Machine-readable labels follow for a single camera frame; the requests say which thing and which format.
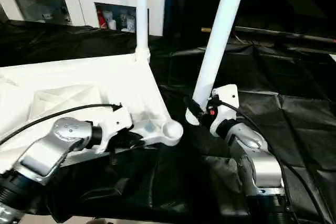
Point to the white plastic table leg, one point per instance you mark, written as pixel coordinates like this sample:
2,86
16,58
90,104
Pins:
141,11
220,37

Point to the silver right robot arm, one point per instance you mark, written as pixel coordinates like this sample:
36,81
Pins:
265,169

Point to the dark metal rod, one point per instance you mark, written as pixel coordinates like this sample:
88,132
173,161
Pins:
288,34

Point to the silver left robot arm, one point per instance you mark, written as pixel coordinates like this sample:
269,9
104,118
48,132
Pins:
57,140

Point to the small white blue box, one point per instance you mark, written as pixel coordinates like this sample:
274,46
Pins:
130,24

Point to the white flat object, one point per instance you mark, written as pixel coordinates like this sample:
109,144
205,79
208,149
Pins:
333,58

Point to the white plastic table top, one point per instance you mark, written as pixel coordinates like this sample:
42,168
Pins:
78,77

